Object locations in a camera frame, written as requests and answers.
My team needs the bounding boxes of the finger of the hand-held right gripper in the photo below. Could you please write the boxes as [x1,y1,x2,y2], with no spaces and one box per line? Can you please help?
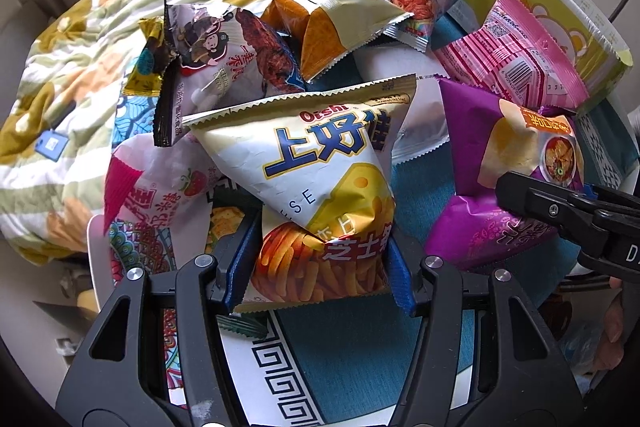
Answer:
[495,172,617,254]
[582,184,640,215]

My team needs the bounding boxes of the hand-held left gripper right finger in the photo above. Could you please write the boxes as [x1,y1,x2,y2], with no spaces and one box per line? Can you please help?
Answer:
[387,234,586,427]

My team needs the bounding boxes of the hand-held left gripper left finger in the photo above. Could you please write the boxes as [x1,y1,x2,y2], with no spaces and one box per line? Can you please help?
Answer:
[55,209,263,427]

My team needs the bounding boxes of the purple chip bag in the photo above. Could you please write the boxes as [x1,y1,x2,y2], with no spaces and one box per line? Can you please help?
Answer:
[425,77,586,270]

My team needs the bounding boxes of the pink white strawberry candy bag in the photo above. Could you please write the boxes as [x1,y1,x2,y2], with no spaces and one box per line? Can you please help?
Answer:
[104,134,221,258]

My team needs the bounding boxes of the white yellow cheese snack bag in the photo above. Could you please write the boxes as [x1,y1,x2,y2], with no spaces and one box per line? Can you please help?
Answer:
[182,74,418,313]

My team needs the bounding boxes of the pink striped snack packet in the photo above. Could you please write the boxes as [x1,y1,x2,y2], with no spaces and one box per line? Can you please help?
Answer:
[432,0,591,112]

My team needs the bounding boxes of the dark meat snack bag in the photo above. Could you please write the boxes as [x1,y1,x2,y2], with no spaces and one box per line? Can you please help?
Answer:
[152,0,306,148]

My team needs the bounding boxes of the plain white snack packet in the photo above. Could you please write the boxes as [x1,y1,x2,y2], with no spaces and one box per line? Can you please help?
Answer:
[352,42,451,165]

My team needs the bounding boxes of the yellow gold snack packet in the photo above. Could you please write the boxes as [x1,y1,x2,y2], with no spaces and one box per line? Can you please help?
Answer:
[124,18,173,98]

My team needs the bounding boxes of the white red shrimp cracker bag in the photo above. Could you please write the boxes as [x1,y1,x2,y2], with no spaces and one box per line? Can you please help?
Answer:
[370,0,481,52]

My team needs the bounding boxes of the orange cream snack bag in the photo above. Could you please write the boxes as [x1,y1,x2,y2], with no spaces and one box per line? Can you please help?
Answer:
[260,0,408,82]

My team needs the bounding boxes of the person's right hand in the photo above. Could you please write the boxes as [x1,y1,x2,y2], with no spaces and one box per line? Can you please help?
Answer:
[602,276,632,355]

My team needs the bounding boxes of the cracker print snack packet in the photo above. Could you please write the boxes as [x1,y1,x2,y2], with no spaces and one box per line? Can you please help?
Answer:
[207,189,261,258]

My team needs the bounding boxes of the small green snack packet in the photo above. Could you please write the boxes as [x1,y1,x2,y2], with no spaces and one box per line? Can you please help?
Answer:
[217,313,269,340]

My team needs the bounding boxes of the blue patterned tablecloth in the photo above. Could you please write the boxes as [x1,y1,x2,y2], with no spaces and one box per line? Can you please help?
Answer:
[87,14,631,427]

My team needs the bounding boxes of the blue tag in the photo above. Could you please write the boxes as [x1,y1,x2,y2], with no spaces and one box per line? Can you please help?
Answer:
[36,130,68,168]

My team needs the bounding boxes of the floral blanket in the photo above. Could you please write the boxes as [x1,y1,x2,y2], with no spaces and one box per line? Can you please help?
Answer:
[0,0,411,268]

